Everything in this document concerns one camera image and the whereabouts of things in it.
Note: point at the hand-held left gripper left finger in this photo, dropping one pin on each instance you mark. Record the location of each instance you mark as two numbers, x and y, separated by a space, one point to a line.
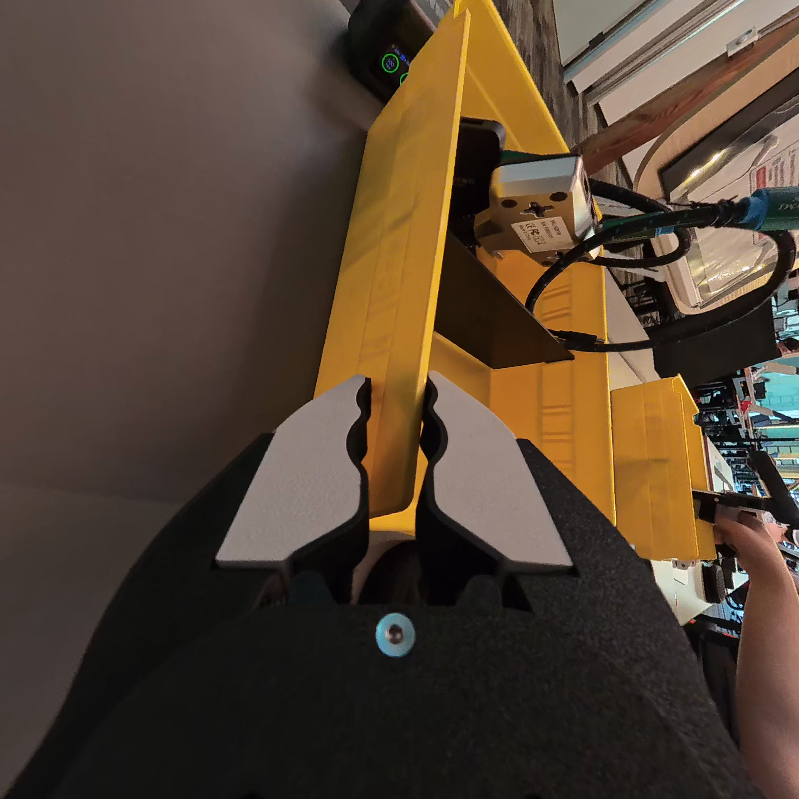
299 493

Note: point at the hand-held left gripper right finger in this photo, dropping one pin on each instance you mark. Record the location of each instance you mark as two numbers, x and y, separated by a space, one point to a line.
493 493

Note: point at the yellow plastic bin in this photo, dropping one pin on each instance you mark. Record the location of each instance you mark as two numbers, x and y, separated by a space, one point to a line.
655 468
399 249

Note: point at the person's right forearm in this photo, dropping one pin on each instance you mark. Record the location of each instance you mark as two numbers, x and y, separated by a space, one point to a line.
774 674

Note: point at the person's right hand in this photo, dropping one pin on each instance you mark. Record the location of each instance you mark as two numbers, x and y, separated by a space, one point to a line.
765 562

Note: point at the black rectangular panel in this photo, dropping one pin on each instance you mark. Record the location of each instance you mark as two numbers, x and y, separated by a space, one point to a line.
718 346

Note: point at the black bin divider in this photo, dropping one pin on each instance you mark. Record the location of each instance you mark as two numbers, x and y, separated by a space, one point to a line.
493 312

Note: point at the black power station with display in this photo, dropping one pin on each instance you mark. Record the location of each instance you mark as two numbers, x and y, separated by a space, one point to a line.
368 37

